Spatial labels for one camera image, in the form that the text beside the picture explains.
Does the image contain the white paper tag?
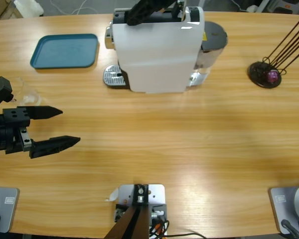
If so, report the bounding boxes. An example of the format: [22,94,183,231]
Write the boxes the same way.
[104,188,120,202]

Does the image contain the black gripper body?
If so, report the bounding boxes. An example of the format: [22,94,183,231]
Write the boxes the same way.
[0,106,32,154]

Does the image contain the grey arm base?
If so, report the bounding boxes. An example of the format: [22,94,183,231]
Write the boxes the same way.
[0,186,20,234]
[268,183,299,235]

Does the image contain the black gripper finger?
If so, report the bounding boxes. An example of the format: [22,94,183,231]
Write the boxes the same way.
[126,0,176,26]
[29,106,63,120]
[29,135,81,159]

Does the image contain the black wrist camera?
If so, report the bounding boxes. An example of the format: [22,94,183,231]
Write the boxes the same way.
[0,76,14,118]

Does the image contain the clear glass cup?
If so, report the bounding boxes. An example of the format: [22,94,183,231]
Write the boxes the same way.
[14,76,45,107]

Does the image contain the black wire capsule holder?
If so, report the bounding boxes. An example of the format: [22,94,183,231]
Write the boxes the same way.
[248,16,299,89]

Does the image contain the white crumpled plastic bag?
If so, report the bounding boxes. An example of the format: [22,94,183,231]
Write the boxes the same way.
[13,0,44,17]

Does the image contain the dark camera post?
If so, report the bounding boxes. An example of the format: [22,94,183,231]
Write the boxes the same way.
[104,205,150,239]

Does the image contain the teal plastic tray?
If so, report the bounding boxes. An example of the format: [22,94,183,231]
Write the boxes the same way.
[29,33,100,70]

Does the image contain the black cable bundle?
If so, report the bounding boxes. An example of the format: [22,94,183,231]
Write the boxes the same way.
[149,219,206,239]

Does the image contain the white capsule coffee machine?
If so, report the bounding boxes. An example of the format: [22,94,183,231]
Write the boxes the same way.
[103,6,229,95]

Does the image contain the black post bracket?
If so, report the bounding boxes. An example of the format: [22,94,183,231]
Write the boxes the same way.
[133,183,150,206]

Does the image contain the purple coffee capsule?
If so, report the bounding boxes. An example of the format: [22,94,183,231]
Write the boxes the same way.
[268,70,279,83]

